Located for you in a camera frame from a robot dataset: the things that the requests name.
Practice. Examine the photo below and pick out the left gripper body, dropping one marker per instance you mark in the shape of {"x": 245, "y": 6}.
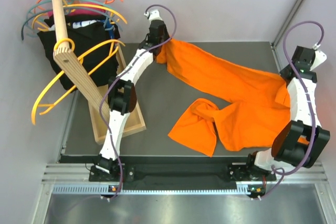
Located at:
{"x": 165, "y": 36}

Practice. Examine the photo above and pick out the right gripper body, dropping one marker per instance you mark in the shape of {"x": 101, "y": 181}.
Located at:
{"x": 282, "y": 71}

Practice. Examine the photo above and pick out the orange trousers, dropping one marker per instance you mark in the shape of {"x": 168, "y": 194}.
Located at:
{"x": 258, "y": 101}

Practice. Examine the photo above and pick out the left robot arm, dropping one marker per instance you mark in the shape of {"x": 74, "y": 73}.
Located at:
{"x": 107, "y": 160}

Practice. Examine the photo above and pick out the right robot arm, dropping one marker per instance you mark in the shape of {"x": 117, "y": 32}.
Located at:
{"x": 303, "y": 139}

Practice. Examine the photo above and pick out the blue hanging garment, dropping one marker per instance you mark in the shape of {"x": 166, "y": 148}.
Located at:
{"x": 109, "y": 27}

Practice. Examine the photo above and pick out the black hanging garment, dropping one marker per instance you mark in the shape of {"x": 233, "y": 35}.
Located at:
{"x": 85, "y": 34}

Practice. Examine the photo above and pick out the pink hanging garment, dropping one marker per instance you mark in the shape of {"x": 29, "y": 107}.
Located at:
{"x": 84, "y": 11}

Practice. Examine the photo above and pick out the corner aluminium profile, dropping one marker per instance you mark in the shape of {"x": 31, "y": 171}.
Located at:
{"x": 291, "y": 15}

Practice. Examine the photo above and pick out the wooden rack pole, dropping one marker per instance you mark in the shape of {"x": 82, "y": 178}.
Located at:
{"x": 69, "y": 63}

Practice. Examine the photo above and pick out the wooden rack base tray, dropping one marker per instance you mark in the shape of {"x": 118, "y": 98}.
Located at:
{"x": 123, "y": 95}

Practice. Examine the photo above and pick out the aluminium frame rail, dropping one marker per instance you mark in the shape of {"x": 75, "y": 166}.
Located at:
{"x": 159, "y": 190}

